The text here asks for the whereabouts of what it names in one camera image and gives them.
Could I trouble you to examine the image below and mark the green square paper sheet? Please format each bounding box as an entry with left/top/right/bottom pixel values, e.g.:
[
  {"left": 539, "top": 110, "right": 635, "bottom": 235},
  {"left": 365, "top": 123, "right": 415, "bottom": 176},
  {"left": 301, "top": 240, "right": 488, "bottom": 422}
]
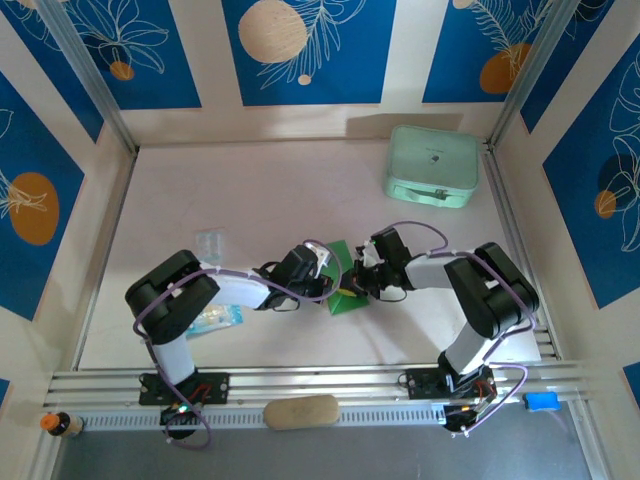
[{"left": 324, "top": 239, "right": 372, "bottom": 317}]

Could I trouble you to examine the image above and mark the blue snack packet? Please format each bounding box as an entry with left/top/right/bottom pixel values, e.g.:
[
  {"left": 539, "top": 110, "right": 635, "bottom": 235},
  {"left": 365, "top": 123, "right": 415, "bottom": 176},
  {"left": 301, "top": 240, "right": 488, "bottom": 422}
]
[{"left": 187, "top": 303, "right": 246, "bottom": 342}]

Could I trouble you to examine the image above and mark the small clear plastic packet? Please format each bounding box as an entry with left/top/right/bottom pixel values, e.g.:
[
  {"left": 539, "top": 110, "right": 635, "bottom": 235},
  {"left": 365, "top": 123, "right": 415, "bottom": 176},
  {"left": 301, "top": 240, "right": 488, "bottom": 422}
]
[{"left": 194, "top": 229, "right": 224, "bottom": 266}]

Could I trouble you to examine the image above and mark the mint green zipper case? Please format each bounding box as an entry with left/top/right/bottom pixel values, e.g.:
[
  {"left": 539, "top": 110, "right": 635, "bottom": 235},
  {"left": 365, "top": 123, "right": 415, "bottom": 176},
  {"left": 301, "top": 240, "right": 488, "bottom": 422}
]
[{"left": 382, "top": 124, "right": 480, "bottom": 211}]

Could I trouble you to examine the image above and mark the beige oval wooden block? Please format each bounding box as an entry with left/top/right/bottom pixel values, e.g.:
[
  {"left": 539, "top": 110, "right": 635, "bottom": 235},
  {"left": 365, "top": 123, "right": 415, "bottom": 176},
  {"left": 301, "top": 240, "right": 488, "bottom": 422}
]
[{"left": 263, "top": 394, "right": 340, "bottom": 431}]

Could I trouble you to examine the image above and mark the small blue box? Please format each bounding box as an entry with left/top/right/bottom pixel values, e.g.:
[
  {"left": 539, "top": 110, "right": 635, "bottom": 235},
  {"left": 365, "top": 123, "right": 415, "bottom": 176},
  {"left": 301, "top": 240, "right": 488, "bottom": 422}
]
[{"left": 523, "top": 391, "right": 560, "bottom": 414}]

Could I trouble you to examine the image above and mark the small bottle with orange cap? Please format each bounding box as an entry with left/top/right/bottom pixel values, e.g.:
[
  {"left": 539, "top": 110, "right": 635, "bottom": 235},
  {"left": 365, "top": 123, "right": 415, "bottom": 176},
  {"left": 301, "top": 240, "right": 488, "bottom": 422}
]
[{"left": 39, "top": 410, "right": 85, "bottom": 440}]

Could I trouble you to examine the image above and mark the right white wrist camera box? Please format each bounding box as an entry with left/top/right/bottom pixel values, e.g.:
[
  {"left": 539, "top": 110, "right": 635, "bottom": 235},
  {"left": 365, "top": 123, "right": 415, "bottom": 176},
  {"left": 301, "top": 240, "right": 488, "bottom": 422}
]
[{"left": 355, "top": 243, "right": 384, "bottom": 271}]

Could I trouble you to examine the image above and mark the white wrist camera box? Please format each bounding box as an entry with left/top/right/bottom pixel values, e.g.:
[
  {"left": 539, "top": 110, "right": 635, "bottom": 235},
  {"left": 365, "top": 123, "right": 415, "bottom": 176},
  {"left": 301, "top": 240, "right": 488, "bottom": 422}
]
[
  {"left": 305, "top": 240, "right": 335, "bottom": 269},
  {"left": 355, "top": 243, "right": 384, "bottom": 271}
]

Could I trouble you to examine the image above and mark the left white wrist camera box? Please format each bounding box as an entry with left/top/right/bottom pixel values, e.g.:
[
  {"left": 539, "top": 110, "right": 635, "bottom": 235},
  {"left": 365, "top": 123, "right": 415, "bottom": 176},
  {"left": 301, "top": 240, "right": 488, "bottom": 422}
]
[{"left": 305, "top": 240, "right": 335, "bottom": 269}]

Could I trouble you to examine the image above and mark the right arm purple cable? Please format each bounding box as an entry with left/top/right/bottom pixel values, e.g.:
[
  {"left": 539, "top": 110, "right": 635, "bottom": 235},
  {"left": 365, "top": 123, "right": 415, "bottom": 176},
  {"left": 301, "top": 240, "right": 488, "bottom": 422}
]
[{"left": 382, "top": 221, "right": 539, "bottom": 439}]

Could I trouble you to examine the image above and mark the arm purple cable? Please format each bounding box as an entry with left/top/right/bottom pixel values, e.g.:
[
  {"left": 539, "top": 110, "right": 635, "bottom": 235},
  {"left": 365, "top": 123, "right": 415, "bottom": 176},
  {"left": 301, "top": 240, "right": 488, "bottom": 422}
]
[
  {"left": 382, "top": 221, "right": 539, "bottom": 439},
  {"left": 132, "top": 239, "right": 326, "bottom": 449}
]

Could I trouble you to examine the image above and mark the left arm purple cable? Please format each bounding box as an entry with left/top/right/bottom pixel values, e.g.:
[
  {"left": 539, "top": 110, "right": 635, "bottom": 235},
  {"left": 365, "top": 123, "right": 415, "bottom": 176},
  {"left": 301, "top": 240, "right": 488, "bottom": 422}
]
[{"left": 132, "top": 239, "right": 326, "bottom": 449}]

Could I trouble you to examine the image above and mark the aluminium mounting rail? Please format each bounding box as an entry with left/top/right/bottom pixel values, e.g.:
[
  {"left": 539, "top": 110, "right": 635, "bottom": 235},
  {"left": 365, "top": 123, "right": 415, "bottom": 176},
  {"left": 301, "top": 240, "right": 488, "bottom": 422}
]
[{"left": 43, "top": 360, "right": 592, "bottom": 409}]

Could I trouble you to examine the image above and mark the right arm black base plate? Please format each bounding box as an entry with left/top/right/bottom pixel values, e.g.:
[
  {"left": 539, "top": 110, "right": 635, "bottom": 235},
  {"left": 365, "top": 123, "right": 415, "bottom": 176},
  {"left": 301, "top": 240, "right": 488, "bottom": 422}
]
[{"left": 405, "top": 367, "right": 497, "bottom": 401}]

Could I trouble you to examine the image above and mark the aluminium side rail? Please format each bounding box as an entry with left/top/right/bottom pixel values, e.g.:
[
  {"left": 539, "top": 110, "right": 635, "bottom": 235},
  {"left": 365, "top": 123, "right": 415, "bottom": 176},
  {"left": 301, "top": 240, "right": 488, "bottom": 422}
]
[{"left": 480, "top": 142, "right": 560, "bottom": 361}]

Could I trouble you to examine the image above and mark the slotted grey cable duct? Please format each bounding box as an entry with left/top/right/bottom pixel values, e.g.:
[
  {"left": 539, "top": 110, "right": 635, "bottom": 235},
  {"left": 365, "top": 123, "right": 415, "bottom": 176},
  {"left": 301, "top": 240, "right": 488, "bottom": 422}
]
[{"left": 79, "top": 405, "right": 447, "bottom": 432}]

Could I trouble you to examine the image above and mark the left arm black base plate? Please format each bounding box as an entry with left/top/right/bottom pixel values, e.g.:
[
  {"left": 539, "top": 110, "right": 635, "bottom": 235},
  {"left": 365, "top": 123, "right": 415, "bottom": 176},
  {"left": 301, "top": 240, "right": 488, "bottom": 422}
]
[{"left": 138, "top": 372, "right": 231, "bottom": 406}]

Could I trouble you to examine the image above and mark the aluminium frame post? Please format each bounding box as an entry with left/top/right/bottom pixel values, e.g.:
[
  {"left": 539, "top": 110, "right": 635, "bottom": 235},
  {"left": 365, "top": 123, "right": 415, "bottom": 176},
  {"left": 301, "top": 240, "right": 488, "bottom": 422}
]
[
  {"left": 37, "top": 0, "right": 140, "bottom": 154},
  {"left": 487, "top": 0, "right": 591, "bottom": 147}
]

